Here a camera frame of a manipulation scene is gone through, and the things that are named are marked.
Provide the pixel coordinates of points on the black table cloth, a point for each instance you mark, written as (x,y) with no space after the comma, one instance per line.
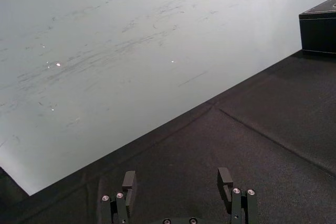
(210,161)

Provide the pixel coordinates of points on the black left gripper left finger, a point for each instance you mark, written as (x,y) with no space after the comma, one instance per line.
(128,195)

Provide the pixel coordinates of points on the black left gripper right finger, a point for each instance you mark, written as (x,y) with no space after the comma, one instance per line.
(233,200)

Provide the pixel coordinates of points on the black box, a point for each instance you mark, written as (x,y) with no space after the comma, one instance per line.
(319,26)

